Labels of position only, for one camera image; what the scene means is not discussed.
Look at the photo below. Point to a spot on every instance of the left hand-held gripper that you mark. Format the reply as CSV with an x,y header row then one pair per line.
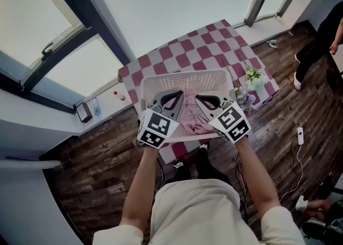
x,y
156,128

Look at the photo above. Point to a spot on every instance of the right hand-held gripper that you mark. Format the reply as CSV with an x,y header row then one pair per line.
x,y
231,123

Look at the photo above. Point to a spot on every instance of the white plastic basket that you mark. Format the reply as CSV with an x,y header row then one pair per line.
x,y
187,80

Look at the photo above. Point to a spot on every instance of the pink clothes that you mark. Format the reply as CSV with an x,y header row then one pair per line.
x,y
189,115

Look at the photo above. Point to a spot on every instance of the person's right forearm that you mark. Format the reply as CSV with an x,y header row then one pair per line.
x,y
257,174

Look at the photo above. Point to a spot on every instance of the person's left forearm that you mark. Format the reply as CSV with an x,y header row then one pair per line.
x,y
139,182

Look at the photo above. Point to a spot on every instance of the purple flower bouquet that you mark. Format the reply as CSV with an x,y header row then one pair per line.
x,y
246,99

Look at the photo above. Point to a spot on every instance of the white green flower bouquet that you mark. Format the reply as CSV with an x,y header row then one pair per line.
x,y
253,79

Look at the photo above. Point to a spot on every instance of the red white checkered table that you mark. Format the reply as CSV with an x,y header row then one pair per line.
x,y
203,51

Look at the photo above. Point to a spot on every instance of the person's black trousers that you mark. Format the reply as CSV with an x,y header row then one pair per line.
x,y
207,166

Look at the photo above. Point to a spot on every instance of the white bottle with red cap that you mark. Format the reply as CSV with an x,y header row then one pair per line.
x,y
119,96

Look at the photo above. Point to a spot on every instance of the person's left black shoe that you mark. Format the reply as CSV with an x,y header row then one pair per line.
x,y
179,165

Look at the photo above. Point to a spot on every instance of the clear plastic water bottle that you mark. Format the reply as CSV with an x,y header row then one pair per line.
x,y
96,107

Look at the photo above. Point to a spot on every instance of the small teal white item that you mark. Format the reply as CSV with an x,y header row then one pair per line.
x,y
272,43

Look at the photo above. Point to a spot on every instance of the white power strip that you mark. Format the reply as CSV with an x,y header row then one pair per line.
x,y
300,135

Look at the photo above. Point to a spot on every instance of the black box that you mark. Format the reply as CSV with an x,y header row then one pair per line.
x,y
84,112

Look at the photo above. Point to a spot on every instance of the person's beige shirt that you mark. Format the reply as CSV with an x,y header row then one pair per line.
x,y
203,211

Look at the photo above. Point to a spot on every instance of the black framed large window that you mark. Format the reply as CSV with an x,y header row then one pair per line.
x,y
88,10

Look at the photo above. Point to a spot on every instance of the small white device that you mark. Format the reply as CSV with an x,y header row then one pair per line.
x,y
301,203

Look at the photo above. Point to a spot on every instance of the black equipment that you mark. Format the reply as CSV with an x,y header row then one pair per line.
x,y
324,217

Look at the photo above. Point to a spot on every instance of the white pipe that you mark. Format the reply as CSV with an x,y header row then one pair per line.
x,y
32,164

